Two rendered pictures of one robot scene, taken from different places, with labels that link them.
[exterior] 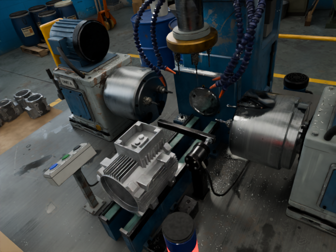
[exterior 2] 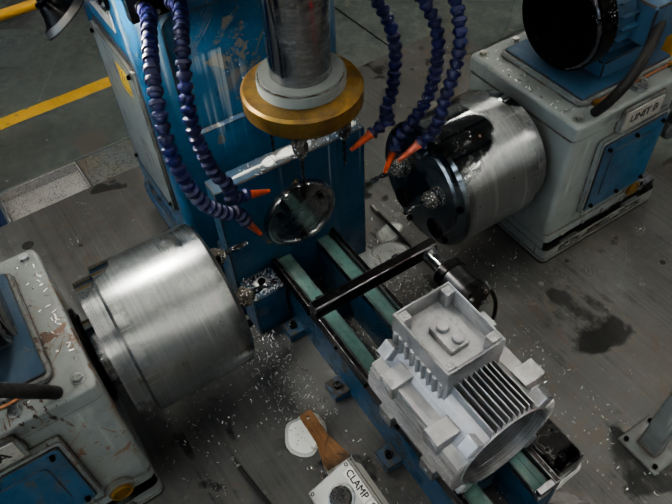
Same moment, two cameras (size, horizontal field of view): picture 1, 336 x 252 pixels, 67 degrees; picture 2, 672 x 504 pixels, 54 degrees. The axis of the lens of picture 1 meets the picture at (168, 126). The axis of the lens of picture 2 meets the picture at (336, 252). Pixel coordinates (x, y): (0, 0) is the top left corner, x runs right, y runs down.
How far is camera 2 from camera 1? 0.90 m
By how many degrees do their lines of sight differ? 51
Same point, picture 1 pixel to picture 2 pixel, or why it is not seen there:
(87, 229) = not seen: outside the picture
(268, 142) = (522, 176)
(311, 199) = (571, 211)
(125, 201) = (481, 462)
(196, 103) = (284, 228)
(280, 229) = (561, 281)
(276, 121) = (513, 139)
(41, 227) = not seen: outside the picture
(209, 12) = (225, 22)
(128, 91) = (216, 309)
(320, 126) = (565, 106)
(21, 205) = not seen: outside the picture
